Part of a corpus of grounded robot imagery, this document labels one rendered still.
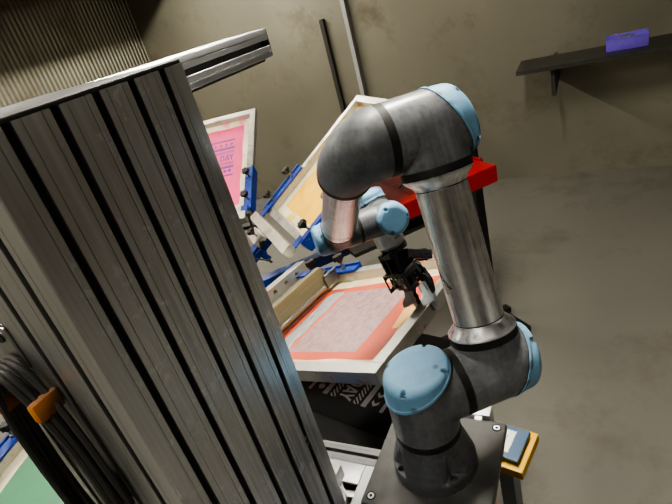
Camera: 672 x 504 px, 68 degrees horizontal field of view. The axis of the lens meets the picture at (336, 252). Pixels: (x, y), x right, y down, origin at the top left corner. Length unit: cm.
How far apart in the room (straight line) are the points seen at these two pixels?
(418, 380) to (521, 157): 461
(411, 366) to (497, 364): 14
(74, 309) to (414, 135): 50
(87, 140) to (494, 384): 68
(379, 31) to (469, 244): 459
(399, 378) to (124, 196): 52
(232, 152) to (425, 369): 252
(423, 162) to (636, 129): 455
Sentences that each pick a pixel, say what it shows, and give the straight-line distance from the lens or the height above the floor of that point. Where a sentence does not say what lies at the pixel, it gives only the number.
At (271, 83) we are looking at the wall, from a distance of 595.
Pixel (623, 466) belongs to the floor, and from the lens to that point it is 264.
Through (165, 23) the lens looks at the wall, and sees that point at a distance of 660.
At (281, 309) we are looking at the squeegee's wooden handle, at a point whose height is 116.
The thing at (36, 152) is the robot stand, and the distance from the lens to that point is 47.
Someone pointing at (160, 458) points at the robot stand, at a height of 169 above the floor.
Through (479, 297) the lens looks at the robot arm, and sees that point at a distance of 84.
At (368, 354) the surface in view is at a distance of 134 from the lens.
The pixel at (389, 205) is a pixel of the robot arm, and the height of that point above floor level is 162.
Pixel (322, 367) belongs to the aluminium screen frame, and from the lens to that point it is 133.
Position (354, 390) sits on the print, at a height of 95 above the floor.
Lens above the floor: 205
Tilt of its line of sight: 26 degrees down
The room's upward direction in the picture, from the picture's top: 16 degrees counter-clockwise
